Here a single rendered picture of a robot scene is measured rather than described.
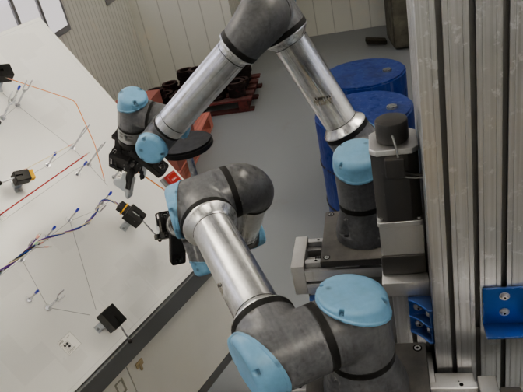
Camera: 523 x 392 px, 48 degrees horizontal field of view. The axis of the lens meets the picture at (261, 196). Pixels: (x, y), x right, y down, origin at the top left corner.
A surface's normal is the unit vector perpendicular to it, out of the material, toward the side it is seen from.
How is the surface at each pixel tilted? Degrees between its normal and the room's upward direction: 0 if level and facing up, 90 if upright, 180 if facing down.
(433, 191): 90
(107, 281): 53
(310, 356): 66
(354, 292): 7
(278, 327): 11
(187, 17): 90
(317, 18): 90
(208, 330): 90
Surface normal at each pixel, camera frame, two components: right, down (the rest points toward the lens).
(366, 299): -0.07, -0.89
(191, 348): 0.84, 0.11
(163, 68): -0.15, 0.51
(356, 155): -0.21, -0.78
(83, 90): 0.55, -0.42
